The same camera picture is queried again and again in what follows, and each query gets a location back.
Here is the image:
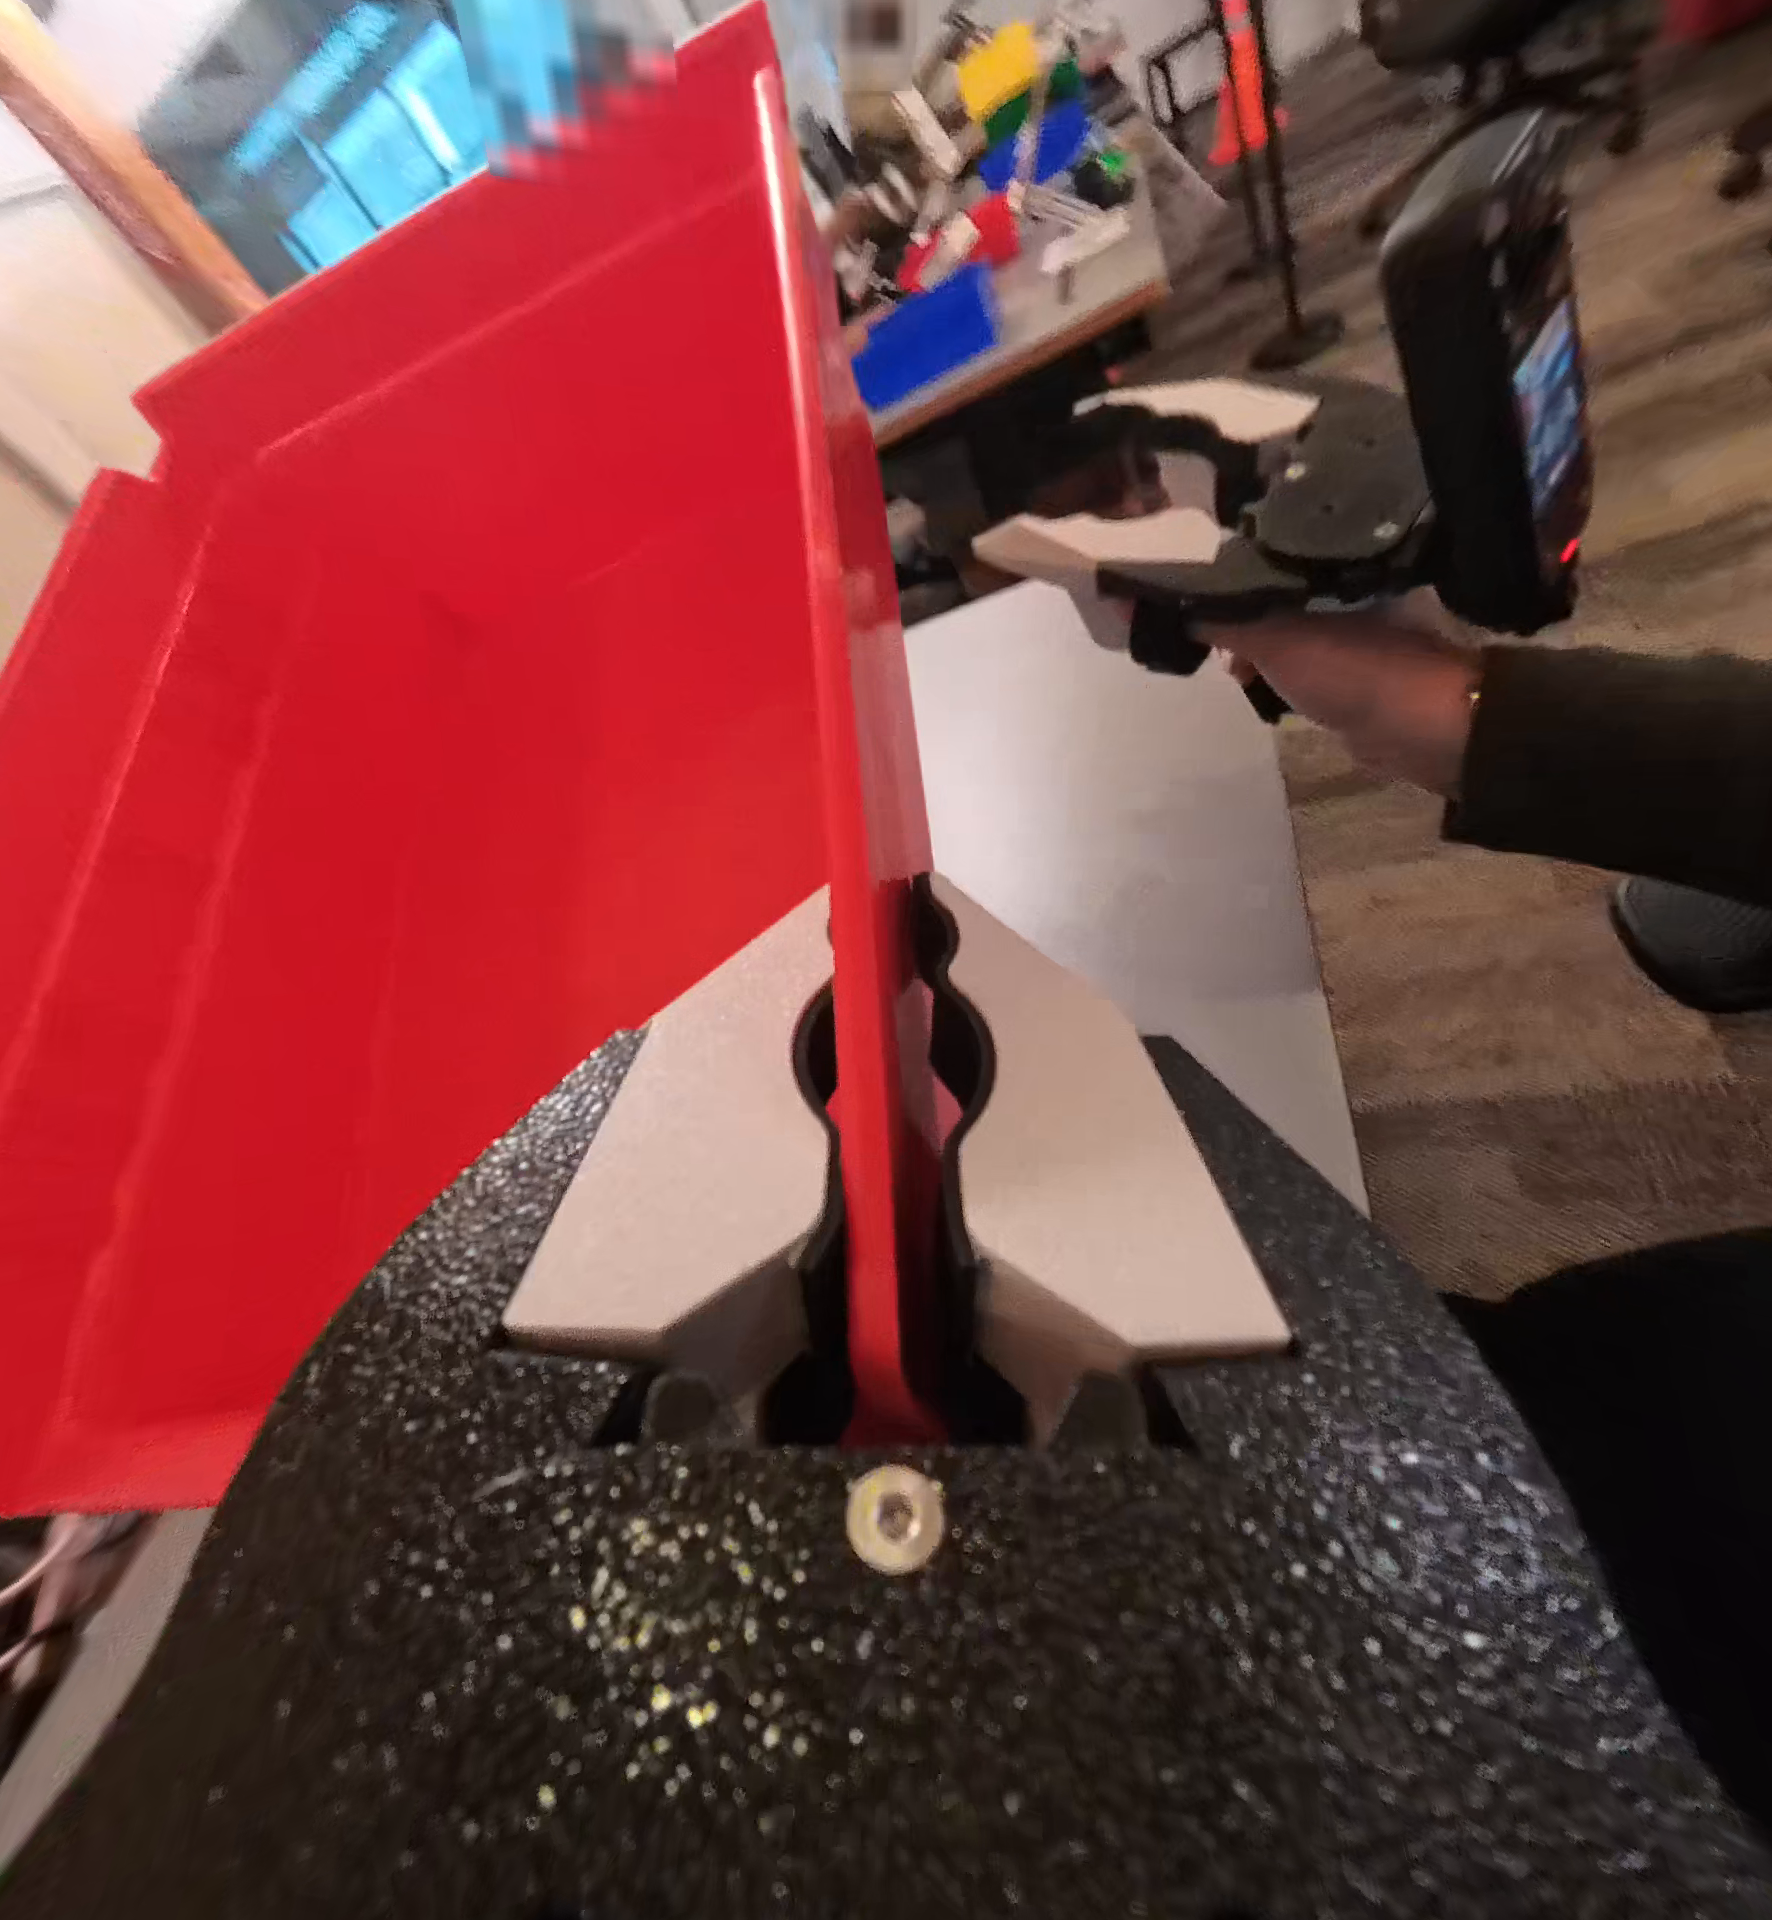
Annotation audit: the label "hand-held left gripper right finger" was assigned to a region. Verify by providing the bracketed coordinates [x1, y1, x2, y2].
[908, 873, 1295, 1428]

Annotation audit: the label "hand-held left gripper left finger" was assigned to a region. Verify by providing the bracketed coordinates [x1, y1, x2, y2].
[499, 885, 846, 1420]

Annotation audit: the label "red plastic bin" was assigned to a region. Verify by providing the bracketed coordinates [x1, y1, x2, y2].
[0, 0, 935, 1517]

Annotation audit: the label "pink braided cable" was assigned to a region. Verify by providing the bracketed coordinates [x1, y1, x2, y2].
[0, 1515, 125, 1729]

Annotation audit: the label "black stanchion post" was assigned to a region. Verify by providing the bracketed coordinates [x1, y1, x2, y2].
[1246, 0, 1349, 373]

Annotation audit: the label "yellow plastic bin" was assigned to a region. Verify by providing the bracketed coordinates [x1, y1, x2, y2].
[957, 23, 1046, 125]

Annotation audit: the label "person's right hand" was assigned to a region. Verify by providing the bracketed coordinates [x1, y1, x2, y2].
[1206, 592, 1490, 800]

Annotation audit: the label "wooden pillar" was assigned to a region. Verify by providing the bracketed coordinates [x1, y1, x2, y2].
[0, 0, 267, 328]

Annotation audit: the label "blue plastic bin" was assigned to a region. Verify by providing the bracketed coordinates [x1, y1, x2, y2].
[848, 267, 1009, 413]

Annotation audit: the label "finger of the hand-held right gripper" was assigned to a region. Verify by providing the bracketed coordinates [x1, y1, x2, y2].
[971, 507, 1231, 651]
[1081, 374, 1325, 522]

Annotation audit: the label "orange traffic cone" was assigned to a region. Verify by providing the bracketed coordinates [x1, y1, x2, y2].
[1206, 0, 1286, 170]

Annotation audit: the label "person's right forearm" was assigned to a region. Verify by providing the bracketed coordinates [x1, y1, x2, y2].
[1441, 646, 1772, 921]

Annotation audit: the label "person's leg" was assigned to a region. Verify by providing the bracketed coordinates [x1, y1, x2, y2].
[1441, 1217, 1772, 1920]

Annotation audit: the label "black chair seat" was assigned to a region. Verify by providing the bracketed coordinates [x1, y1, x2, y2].
[1610, 876, 1772, 1017]

